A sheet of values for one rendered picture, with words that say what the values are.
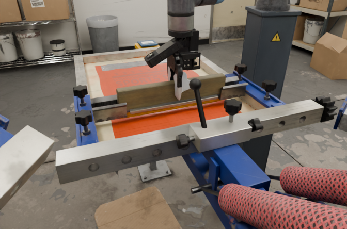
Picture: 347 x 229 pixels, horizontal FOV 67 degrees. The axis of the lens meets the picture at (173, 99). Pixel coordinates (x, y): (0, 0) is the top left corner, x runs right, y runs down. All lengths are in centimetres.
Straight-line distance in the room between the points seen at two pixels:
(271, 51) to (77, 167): 101
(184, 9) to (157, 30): 397
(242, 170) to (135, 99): 40
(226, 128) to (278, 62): 83
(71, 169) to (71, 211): 134
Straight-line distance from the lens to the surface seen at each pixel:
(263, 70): 135
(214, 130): 57
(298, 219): 32
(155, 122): 82
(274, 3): 129
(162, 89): 81
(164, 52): 76
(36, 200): 207
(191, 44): 79
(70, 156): 59
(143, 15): 459
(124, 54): 136
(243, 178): 52
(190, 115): 85
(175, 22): 75
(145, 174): 203
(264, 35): 129
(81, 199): 196
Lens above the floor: 139
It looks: 28 degrees down
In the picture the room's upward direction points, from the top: straight up
